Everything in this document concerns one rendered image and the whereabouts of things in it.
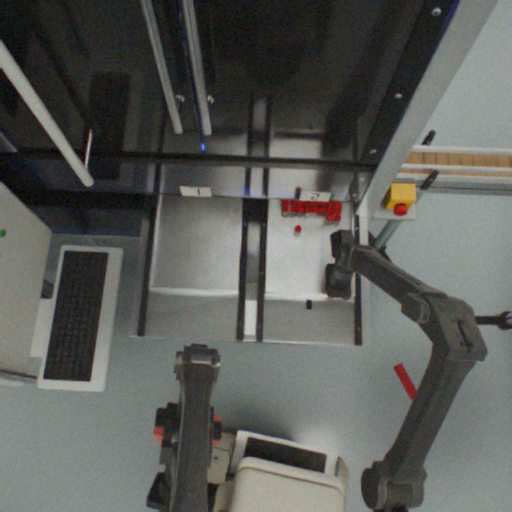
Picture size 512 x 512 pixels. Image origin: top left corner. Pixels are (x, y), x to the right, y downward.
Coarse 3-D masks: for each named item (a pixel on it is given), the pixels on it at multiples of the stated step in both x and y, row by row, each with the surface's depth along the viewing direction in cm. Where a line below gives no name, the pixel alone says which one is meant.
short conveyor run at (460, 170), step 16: (416, 160) 161; (432, 160) 161; (448, 160) 161; (464, 160) 161; (480, 160) 161; (496, 160) 161; (400, 176) 159; (416, 176) 160; (432, 176) 153; (448, 176) 159; (464, 176) 159; (480, 176) 159; (496, 176) 160; (432, 192) 167; (448, 192) 166; (464, 192) 166; (480, 192) 165; (496, 192) 165
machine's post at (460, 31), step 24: (456, 0) 80; (480, 0) 78; (456, 24) 83; (480, 24) 82; (432, 48) 90; (456, 48) 88; (432, 72) 94; (456, 72) 94; (432, 96) 101; (408, 120) 109; (408, 144) 118; (384, 168) 130; (384, 192) 143; (360, 216) 160
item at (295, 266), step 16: (272, 208) 161; (352, 208) 158; (272, 224) 159; (288, 224) 159; (304, 224) 159; (320, 224) 159; (352, 224) 157; (272, 240) 158; (288, 240) 158; (304, 240) 158; (320, 240) 158; (272, 256) 156; (288, 256) 156; (304, 256) 156; (320, 256) 156; (272, 272) 155; (288, 272) 155; (304, 272) 155; (320, 272) 155; (272, 288) 153; (288, 288) 153; (304, 288) 153; (320, 288) 153; (352, 288) 152
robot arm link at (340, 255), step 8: (336, 232) 138; (344, 232) 136; (352, 232) 136; (336, 240) 137; (344, 240) 134; (352, 240) 135; (336, 248) 136; (344, 248) 127; (336, 256) 130; (344, 256) 127; (336, 264) 130
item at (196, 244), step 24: (168, 216) 160; (192, 216) 160; (216, 216) 160; (240, 216) 156; (168, 240) 157; (192, 240) 157; (216, 240) 158; (240, 240) 155; (168, 264) 155; (192, 264) 155; (216, 264) 155; (168, 288) 150; (192, 288) 150; (216, 288) 153
